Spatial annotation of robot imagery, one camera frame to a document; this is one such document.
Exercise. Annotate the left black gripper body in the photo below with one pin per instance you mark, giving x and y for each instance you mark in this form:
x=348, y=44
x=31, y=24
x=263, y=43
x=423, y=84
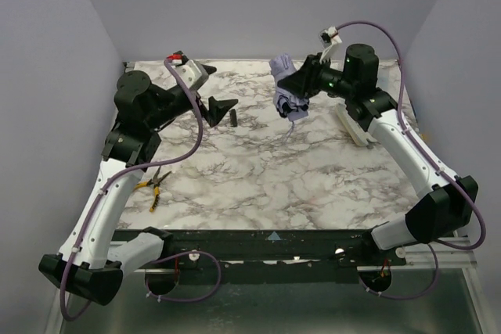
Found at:
x=200, y=98

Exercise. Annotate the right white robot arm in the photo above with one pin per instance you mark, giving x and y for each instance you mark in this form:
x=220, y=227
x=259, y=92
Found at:
x=445, y=198

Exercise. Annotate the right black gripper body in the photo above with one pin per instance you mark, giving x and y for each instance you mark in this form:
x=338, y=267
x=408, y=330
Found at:
x=304, y=77

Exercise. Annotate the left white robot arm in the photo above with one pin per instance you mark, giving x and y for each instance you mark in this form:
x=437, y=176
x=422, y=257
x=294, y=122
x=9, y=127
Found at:
x=86, y=265

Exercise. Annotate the lavender umbrella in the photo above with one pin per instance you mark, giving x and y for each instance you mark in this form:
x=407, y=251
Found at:
x=287, y=104

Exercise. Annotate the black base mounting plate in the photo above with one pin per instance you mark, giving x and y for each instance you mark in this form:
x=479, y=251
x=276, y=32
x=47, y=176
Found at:
x=270, y=256

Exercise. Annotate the beige umbrella sleeve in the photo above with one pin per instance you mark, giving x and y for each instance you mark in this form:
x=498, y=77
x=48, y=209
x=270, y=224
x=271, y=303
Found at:
x=360, y=137

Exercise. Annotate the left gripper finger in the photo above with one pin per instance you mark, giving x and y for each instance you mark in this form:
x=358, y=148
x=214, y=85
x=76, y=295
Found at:
x=217, y=109
x=206, y=70

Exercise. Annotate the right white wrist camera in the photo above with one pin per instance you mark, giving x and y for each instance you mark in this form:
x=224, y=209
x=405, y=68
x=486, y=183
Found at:
x=331, y=42

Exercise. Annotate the yellow handled pliers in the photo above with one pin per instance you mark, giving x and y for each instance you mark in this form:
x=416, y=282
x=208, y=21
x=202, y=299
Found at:
x=154, y=183

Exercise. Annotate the black pin header strip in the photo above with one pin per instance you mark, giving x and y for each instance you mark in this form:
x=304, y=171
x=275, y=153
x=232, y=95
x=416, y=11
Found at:
x=233, y=118

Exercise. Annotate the aluminium extrusion frame rail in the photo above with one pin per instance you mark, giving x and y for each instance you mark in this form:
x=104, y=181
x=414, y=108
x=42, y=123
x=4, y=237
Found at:
x=419, y=256

